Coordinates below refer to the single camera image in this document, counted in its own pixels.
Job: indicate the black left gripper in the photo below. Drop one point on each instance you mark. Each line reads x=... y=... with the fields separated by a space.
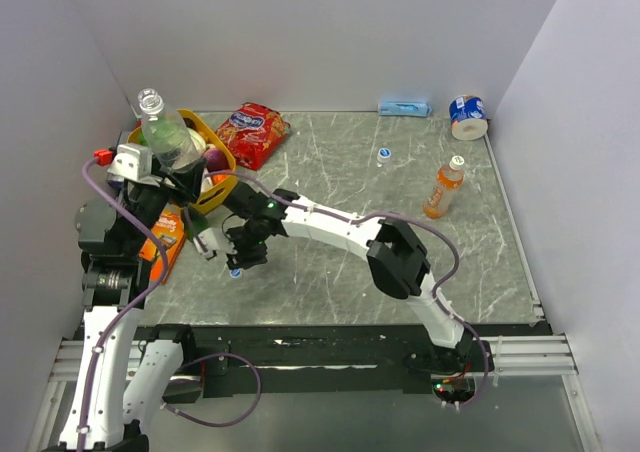
x=187 y=189

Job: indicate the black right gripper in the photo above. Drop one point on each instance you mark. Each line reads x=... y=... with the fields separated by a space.
x=243 y=258

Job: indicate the blue bottle cap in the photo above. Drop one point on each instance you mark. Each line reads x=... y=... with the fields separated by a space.
x=235 y=273
x=384 y=154

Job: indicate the orange juice plastic bottle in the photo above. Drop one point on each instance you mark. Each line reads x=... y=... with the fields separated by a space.
x=449 y=179

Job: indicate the clear plastic water bottle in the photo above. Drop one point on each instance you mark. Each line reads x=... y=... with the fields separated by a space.
x=382 y=163

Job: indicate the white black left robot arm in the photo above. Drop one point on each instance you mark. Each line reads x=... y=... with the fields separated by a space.
x=110 y=410

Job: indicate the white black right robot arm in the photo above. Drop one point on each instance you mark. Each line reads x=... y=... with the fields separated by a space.
x=386 y=241

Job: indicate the yellow plastic basket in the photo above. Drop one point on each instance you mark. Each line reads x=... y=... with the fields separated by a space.
x=211 y=195

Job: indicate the orange toy fruit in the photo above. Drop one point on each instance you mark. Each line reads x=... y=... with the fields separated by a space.
x=218 y=178

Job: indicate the purple toy onion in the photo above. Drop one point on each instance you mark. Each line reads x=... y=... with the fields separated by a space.
x=216 y=159

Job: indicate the orange razor package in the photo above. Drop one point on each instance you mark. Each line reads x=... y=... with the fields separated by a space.
x=170 y=232

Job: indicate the red snack bag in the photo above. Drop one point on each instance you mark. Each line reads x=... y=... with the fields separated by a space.
x=252 y=133

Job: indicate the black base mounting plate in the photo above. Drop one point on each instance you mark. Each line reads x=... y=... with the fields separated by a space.
x=325 y=358

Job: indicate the blue tissue pack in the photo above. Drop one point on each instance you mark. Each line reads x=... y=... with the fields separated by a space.
x=404 y=109

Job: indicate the blue wrapped toilet roll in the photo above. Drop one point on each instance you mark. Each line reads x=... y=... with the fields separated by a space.
x=468 y=118

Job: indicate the aluminium frame rail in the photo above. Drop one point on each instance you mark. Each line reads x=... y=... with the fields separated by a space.
x=512 y=356

